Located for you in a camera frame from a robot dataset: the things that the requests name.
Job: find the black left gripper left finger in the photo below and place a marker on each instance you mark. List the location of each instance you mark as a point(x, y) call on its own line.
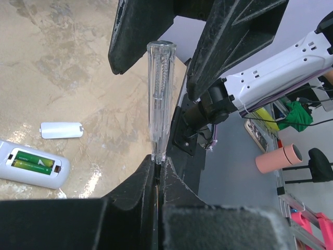
point(125, 218)

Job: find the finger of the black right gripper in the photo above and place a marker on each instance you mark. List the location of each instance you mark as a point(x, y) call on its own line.
point(234, 31)
point(136, 24)

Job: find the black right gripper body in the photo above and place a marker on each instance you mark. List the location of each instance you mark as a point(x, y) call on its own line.
point(193, 9)

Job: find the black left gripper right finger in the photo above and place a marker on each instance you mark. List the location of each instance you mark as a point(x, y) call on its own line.
point(189, 223)

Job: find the clear handled screwdriver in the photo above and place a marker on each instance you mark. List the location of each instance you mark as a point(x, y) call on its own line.
point(161, 62)

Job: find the white battery cover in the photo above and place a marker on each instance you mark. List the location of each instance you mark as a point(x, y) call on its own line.
point(61, 130)

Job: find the white remote control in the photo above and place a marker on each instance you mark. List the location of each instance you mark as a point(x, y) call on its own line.
point(58, 176)

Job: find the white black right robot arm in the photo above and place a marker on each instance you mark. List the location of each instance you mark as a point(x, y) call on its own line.
point(252, 88)

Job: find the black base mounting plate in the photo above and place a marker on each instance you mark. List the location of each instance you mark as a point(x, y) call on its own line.
point(187, 154)

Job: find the green cloth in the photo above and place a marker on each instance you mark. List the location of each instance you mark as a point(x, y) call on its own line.
point(297, 118)

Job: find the green AA battery lower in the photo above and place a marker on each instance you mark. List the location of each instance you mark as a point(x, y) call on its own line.
point(32, 167)

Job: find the green aa battery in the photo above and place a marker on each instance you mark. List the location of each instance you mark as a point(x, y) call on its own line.
point(32, 167)
point(38, 160)

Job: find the green AA battery upper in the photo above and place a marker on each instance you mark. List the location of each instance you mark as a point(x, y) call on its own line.
point(38, 160)

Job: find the pink cylindrical tumbler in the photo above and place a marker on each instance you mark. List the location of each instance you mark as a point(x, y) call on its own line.
point(283, 157)

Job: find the black chair armrest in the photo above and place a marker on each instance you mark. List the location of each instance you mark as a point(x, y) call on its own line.
point(320, 167)

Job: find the pink plastic frame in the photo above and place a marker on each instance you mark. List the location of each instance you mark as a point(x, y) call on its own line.
point(311, 230)

